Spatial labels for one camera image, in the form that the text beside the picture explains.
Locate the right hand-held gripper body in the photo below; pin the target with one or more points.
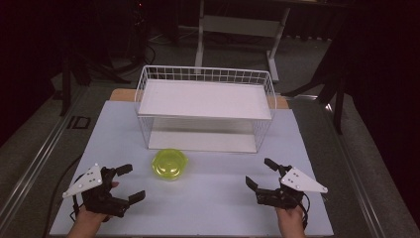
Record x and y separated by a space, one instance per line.
298 181

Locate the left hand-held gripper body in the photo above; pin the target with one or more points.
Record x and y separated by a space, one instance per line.
86 180

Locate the yellow-green plastic bowl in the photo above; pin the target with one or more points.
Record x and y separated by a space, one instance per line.
169 164

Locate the person's right hand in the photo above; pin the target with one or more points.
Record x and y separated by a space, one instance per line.
291 218

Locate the person's left hand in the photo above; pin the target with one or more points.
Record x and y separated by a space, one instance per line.
89 218

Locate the pale blue table mat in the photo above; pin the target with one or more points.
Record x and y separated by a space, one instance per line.
214 201

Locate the wooden table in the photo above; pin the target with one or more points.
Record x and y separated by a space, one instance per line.
122 95

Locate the black metal stand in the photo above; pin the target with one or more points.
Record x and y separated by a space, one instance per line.
336 92
66 86

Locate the metal floor rail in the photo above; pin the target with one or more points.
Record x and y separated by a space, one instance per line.
33 165
356 172

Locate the black floor socket frame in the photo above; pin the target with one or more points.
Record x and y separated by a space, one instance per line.
78 122

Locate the white metal table frame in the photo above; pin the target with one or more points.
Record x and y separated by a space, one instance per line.
241 26

